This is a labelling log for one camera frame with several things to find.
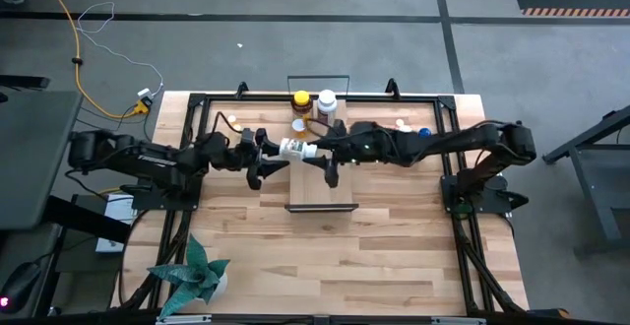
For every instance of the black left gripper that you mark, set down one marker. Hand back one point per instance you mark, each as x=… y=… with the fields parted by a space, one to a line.
x=253 y=162

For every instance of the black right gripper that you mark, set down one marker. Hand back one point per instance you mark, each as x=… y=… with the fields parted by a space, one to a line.
x=338 y=152

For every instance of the white bottle white cap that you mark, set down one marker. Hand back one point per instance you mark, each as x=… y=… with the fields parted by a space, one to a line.
x=405 y=128
x=295 y=149

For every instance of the wide orange vial white cap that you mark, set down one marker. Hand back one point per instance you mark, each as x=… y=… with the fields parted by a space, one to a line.
x=298 y=125

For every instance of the large white bottle yellow label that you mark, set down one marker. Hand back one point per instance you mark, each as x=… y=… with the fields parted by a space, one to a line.
x=327 y=99

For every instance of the pale yellow pill vial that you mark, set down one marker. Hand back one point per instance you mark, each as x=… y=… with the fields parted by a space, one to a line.
x=231 y=118

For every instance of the amber bottle yellow cap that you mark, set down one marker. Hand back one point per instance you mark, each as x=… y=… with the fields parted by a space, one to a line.
x=301 y=99

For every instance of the pink pill vial white cap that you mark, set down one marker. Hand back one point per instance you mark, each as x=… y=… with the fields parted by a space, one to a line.
x=399 y=122

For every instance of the blue cap bottle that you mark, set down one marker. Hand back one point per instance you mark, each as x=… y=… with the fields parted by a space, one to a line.
x=424 y=131

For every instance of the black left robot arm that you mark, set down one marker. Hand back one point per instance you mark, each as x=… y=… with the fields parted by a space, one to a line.
x=147 y=160

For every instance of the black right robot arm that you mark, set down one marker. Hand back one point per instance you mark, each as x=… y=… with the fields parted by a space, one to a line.
x=443 y=143

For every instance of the green potted plant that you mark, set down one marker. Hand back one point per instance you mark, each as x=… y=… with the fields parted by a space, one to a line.
x=194 y=271

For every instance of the white plant pot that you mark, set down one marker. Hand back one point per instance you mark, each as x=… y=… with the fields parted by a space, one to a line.
x=222 y=285

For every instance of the white power adapter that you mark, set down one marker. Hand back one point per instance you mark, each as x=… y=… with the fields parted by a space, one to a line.
x=144 y=92

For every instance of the white box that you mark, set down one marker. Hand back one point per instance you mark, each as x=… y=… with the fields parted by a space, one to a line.
x=120 y=209

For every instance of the black desk crossbar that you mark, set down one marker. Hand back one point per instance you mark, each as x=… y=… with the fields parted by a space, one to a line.
x=83 y=219

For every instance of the grey desk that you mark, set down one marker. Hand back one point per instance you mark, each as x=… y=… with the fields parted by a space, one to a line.
x=29 y=157

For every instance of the black flat bar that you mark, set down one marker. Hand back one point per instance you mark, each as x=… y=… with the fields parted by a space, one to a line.
x=24 y=82

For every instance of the black orange clamp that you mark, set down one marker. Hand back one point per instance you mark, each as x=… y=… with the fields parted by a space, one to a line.
x=551 y=313

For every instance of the black computer mouse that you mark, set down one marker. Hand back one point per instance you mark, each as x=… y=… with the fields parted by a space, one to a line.
x=19 y=283

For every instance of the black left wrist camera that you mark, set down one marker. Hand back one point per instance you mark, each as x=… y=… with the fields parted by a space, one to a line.
x=246 y=136

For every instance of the silver aluminium bracket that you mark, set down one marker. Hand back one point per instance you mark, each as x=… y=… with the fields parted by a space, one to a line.
x=458 y=321
x=184 y=319

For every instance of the black metal desk frame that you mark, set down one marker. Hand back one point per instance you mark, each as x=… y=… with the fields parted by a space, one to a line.
x=597 y=197

